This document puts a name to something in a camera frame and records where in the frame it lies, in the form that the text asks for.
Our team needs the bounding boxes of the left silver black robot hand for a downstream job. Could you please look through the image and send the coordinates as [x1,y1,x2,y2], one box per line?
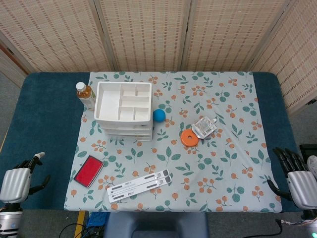
[0,151,52,204]

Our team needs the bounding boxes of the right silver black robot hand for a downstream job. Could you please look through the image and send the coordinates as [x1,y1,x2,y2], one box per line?
[266,147,317,211]

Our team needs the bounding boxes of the blue ball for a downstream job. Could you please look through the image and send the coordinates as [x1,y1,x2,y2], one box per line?
[153,109,166,123]

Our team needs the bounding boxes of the black cable with white plug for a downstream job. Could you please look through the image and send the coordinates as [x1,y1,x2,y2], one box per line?
[275,219,317,227]

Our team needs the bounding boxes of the orange disc with hole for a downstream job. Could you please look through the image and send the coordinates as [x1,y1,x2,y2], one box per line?
[180,129,200,147]

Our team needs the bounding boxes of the floral tablecloth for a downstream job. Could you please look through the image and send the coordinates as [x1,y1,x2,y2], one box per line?
[63,71,283,213]

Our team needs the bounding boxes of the silver foil snack pouch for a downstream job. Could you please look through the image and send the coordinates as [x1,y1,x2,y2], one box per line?
[192,116,218,139]

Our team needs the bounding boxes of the tea bottle with white cap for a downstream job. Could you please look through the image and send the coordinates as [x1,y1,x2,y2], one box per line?
[75,82,97,111]

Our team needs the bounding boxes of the teal table cover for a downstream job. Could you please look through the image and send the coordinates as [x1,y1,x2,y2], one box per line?
[0,71,308,211]

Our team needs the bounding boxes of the bamboo folding screen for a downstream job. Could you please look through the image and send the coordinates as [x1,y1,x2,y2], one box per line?
[0,0,317,117]

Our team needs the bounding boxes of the blue plastic basket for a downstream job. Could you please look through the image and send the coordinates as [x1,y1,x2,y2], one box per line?
[87,212,109,228]

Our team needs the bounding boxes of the white drawer organizer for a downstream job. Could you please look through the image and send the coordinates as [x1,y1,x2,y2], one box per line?
[94,81,153,142]

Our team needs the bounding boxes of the white folding laptop stand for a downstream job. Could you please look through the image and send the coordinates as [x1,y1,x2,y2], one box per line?
[106,169,173,204]

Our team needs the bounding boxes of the white sneaker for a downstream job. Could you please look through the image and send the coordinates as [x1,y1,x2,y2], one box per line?
[307,155,317,172]

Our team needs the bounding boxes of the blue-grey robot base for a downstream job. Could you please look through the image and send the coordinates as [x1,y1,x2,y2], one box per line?
[103,212,210,238]

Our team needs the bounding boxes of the red ink pad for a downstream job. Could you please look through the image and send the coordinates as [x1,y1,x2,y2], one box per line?
[74,155,104,188]

